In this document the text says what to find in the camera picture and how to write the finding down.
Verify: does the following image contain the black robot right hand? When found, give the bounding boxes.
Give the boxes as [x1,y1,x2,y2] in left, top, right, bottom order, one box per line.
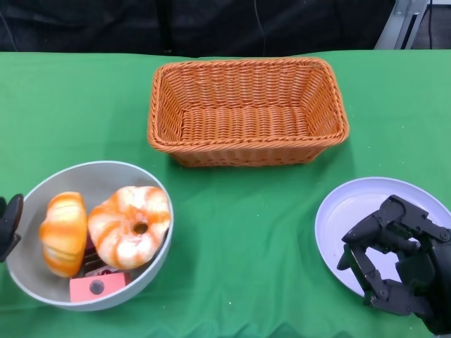
[336,194,451,335]

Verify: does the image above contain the pale lavender plate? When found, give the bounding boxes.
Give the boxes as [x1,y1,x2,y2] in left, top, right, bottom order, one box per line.
[314,176,451,300]

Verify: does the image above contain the orange striped bread roll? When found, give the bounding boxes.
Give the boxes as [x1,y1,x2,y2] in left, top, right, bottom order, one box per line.
[38,192,88,279]

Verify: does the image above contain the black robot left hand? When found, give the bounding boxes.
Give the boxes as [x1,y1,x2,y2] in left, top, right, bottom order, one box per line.
[0,193,25,263]

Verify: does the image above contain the black backdrop cloth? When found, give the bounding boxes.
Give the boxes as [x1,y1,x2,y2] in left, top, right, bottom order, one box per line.
[0,0,397,59]

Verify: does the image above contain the grey round bowl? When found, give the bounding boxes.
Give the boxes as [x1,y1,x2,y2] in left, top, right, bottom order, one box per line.
[5,161,174,313]

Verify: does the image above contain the grey metal frame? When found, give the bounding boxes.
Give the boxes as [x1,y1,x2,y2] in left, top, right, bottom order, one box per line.
[373,0,433,50]

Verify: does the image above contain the green tablecloth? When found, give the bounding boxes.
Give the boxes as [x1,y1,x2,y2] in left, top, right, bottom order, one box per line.
[0,47,451,338]

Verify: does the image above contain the chocolate layered cake slice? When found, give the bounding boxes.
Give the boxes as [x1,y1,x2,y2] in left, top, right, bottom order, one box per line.
[81,235,123,279]

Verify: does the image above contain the striped ring bread with hole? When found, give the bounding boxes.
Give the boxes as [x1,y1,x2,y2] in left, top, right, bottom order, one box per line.
[87,185,172,270]

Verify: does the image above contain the pink cake block black dot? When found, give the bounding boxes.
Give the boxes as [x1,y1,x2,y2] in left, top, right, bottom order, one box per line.
[68,272,132,303]

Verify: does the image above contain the orange wicker basket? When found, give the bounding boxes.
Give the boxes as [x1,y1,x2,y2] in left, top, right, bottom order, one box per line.
[147,57,350,168]

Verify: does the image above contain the thin black hanging cable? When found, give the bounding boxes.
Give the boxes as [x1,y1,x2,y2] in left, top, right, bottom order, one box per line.
[428,0,435,49]
[254,0,267,54]

